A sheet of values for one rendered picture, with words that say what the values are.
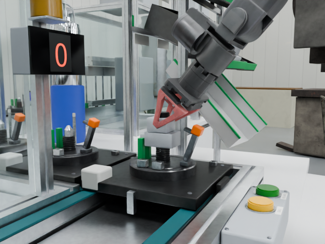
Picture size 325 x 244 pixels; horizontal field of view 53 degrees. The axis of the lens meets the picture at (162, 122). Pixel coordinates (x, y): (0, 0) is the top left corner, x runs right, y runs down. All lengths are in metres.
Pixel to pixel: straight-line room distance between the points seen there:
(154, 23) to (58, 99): 0.74
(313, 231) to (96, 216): 0.43
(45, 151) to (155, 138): 0.21
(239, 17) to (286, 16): 11.02
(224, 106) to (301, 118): 4.36
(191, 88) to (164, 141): 0.12
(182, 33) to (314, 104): 4.66
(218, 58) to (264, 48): 11.04
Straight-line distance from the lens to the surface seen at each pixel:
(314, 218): 0.82
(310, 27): 4.93
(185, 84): 0.62
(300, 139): 5.35
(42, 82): 0.60
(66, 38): 0.58
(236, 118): 0.97
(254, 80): 11.69
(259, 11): 0.58
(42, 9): 0.57
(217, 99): 0.99
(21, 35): 0.54
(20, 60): 0.54
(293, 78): 11.36
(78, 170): 0.73
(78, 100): 1.57
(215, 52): 0.60
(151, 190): 0.58
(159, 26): 0.95
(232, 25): 0.58
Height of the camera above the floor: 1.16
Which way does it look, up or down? 8 degrees down
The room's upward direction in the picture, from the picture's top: straight up
